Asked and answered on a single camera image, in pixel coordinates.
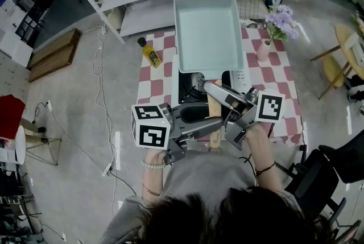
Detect white flat box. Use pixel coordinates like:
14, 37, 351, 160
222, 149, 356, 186
345, 32, 364, 65

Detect white round side table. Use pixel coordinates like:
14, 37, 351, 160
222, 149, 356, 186
14, 125, 27, 165

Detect purple artificial flowers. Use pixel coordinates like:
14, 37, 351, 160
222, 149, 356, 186
264, 4, 300, 43

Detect black metal cart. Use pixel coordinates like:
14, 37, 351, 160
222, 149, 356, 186
0, 166, 44, 244

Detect round wooden table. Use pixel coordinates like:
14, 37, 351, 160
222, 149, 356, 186
309, 23, 364, 101

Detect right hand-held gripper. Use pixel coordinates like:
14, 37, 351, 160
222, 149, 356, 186
198, 79, 286, 152

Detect red chair gold legs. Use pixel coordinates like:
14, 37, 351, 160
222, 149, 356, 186
0, 94, 63, 167

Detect pale artificial flowers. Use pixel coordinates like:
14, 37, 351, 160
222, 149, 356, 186
350, 10, 364, 31

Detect yellow oil bottle black cap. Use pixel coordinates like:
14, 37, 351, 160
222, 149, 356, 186
137, 36, 163, 69

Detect person's grey shirt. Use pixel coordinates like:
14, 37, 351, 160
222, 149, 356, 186
98, 148, 303, 244

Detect person's left forearm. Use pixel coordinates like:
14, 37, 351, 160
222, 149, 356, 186
141, 148, 168, 204

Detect pink white checkered tablecloth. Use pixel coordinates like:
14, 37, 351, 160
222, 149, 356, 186
136, 19, 303, 147

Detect gold wire basket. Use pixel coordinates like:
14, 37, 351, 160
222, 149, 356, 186
217, 0, 270, 29

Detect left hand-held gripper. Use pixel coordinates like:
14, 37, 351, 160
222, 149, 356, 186
131, 102, 226, 166

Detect black office chair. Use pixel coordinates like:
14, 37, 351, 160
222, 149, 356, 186
283, 128, 364, 227

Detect white cable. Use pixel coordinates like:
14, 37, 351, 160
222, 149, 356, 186
90, 24, 119, 179

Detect thin dark bracelet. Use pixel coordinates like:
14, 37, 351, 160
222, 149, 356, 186
142, 183, 162, 197

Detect white cabinet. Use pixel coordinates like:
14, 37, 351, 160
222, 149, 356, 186
0, 60, 31, 98

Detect white portable stove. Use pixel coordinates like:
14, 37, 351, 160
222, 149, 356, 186
171, 53, 252, 109

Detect black string bracelet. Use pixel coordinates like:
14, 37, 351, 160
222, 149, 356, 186
254, 161, 276, 177

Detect person's right hand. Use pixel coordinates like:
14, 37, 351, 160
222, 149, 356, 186
245, 122, 271, 159

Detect wooden step box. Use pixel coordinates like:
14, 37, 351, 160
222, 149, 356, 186
26, 27, 83, 83

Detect black cable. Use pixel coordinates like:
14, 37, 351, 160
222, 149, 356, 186
238, 154, 259, 181
32, 100, 49, 136
109, 169, 138, 196

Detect person's right forearm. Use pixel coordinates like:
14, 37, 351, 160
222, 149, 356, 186
250, 153, 284, 196

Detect pink vase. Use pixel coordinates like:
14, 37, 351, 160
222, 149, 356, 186
255, 39, 272, 63

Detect white power strip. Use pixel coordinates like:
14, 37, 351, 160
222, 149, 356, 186
102, 162, 114, 177

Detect white bead bracelet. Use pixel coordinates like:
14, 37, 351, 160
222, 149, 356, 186
141, 160, 167, 171

